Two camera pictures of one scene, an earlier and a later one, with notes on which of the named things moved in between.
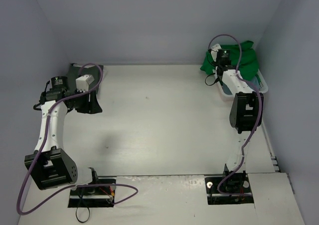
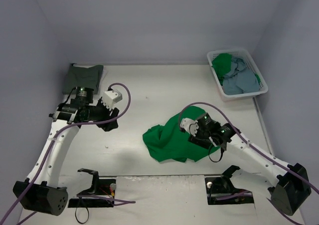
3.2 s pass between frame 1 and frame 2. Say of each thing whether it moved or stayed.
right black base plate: stayed
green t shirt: moved
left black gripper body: moved
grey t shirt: stayed
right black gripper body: moved
